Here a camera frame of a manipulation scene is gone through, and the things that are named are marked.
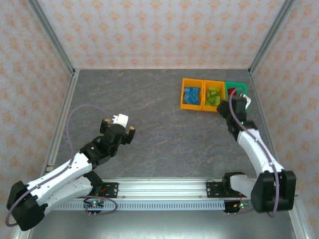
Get yellow plastic bin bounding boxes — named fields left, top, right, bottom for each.
left=179, top=78, right=205, bottom=111
left=201, top=79, right=226, bottom=113

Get green plastic bin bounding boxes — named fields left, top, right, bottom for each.
left=224, top=81, right=249, bottom=102

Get small circuit board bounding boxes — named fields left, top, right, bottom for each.
left=83, top=200, right=105, bottom=210
left=224, top=203, right=250, bottom=214

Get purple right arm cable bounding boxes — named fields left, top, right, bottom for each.
left=228, top=87, right=280, bottom=219

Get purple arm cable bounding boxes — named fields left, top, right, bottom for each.
left=5, top=104, right=118, bottom=227
left=228, top=87, right=280, bottom=219

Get aluminium side rail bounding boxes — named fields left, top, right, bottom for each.
left=39, top=69, right=80, bottom=180
left=249, top=69, right=287, bottom=172

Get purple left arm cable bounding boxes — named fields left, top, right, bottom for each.
left=5, top=104, right=118, bottom=227

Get wide aluminium base rail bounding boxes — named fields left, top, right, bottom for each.
left=29, top=177, right=299, bottom=201

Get slotted grey cable tray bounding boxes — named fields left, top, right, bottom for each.
left=51, top=201, right=226, bottom=211

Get aluminium frame post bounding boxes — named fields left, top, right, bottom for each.
left=26, top=0, right=77, bottom=75
left=248, top=0, right=299, bottom=75

